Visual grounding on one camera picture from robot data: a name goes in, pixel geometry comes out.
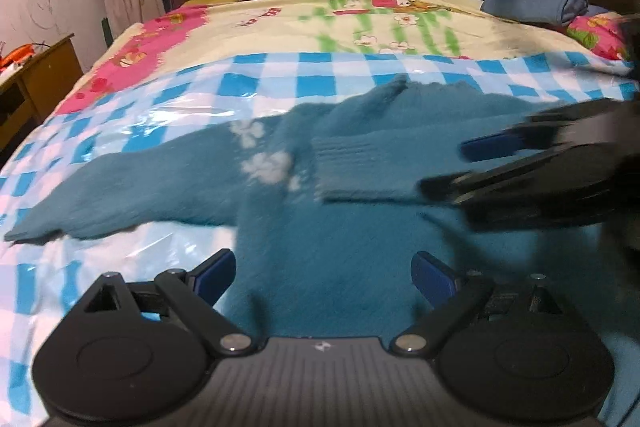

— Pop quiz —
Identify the floral printed bedsheet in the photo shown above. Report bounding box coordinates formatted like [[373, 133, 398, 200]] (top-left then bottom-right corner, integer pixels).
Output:
[[50, 0, 640, 118]]

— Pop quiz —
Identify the wooden desk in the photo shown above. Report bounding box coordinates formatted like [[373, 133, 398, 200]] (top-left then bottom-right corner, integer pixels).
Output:
[[0, 32, 85, 152]]

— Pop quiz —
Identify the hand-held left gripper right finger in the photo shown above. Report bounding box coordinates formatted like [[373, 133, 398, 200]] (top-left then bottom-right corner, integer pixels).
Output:
[[390, 251, 566, 357]]

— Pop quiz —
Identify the blue checkered plastic sheet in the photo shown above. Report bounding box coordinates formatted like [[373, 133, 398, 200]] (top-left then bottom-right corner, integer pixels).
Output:
[[0, 52, 640, 427]]

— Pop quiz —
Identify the pink floral pillow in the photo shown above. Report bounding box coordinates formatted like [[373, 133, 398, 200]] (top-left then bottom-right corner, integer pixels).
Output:
[[567, 12, 633, 60]]

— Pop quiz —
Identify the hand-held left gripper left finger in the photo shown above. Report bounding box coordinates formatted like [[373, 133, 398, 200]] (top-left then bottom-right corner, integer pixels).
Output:
[[82, 249, 253, 357]]

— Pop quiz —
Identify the teal knit sweater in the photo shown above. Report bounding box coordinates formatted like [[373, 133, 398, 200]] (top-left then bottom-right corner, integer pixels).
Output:
[[4, 74, 640, 427]]

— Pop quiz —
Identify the folded blue cloth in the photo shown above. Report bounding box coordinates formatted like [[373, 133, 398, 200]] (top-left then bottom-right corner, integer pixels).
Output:
[[480, 0, 590, 26]]

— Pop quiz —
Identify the orange item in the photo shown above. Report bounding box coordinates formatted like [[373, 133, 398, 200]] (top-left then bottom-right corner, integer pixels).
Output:
[[0, 42, 38, 72]]

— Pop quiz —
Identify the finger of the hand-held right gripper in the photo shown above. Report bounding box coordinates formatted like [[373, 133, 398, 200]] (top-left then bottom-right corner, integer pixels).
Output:
[[420, 152, 566, 206], [460, 107, 571, 162]]

